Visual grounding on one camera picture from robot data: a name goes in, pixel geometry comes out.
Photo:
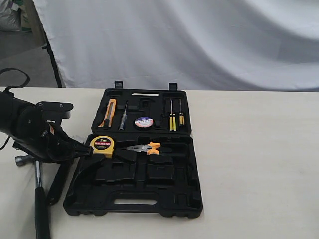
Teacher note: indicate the grey sack in background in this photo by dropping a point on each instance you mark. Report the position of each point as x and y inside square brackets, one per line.
[9, 16]

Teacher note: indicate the claw hammer black grip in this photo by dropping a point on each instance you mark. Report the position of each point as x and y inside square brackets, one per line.
[40, 207]

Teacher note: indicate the black plastic tool case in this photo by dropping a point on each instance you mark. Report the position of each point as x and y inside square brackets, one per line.
[168, 186]

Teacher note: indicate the clear test pen screwdriver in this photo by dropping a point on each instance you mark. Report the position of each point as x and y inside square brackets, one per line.
[123, 118]

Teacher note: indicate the left grey black robot arm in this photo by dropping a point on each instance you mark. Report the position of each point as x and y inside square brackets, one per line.
[11, 108]

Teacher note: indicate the white backdrop cloth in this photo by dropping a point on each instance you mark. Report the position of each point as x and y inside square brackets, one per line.
[199, 44]

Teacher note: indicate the short yellow black screwdriver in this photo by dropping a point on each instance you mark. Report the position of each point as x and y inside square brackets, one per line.
[181, 114]

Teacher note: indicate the adjustable wrench black handle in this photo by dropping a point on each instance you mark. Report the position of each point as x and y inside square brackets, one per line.
[58, 181]

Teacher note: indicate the orange handled pliers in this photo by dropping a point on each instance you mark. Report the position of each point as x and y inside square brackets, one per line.
[129, 154]

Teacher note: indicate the long yellow black screwdriver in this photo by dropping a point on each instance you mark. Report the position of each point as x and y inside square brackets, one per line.
[172, 118]

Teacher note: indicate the yellow tape measure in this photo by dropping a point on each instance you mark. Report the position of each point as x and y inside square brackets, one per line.
[103, 145]

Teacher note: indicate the black electrical tape roll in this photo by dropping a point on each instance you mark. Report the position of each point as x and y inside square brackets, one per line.
[144, 123]

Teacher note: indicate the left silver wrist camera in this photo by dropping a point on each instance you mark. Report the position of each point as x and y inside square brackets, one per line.
[55, 112]

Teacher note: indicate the orange utility knife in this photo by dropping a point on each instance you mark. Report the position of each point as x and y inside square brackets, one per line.
[110, 110]

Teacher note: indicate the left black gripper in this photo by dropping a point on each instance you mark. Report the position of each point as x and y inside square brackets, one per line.
[34, 136]

